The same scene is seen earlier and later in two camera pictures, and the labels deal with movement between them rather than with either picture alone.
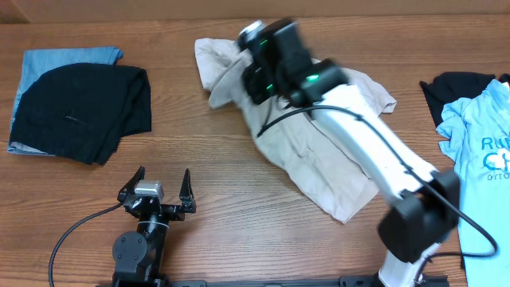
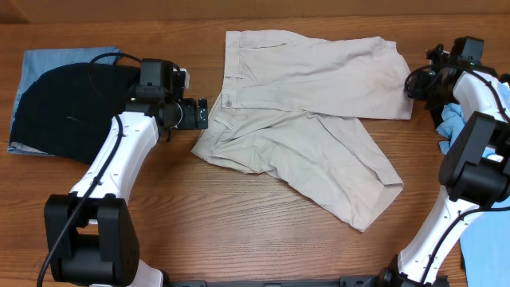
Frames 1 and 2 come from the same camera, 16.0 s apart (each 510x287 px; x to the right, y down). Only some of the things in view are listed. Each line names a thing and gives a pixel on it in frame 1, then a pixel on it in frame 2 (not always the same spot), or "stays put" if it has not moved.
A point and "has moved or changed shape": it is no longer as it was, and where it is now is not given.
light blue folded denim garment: x=37 y=63 stays put
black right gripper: x=255 y=85 to x=417 y=85
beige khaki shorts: x=293 y=132 has moved or changed shape
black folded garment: x=83 y=111 stays put
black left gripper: x=178 y=212 to x=190 y=119
